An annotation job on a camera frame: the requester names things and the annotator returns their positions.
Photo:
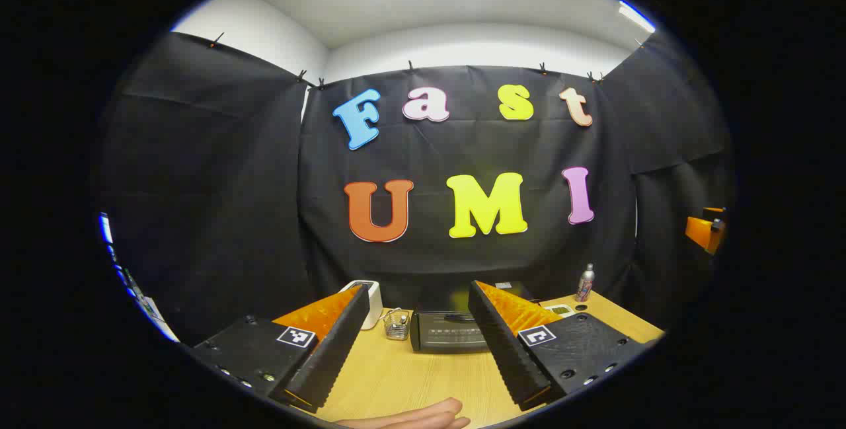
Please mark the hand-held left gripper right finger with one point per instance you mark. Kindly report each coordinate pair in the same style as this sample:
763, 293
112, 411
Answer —
505, 343

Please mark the silver spray bottle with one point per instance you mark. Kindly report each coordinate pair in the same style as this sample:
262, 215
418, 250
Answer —
585, 283

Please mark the small ceiling light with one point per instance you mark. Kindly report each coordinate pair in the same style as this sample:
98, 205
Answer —
636, 16

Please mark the white toaster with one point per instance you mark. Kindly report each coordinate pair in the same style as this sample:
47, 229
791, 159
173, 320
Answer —
374, 303

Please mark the white divided snack dish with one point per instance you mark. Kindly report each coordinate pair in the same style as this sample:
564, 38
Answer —
562, 311

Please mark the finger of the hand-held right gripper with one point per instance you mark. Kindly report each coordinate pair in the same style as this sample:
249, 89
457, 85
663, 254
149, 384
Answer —
700, 232

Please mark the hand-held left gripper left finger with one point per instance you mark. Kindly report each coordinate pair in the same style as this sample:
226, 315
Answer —
334, 343

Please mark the black electric oven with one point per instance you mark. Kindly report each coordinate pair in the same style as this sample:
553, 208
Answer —
443, 333

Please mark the black backdrop cloth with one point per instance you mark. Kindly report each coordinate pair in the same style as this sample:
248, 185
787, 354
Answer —
264, 184

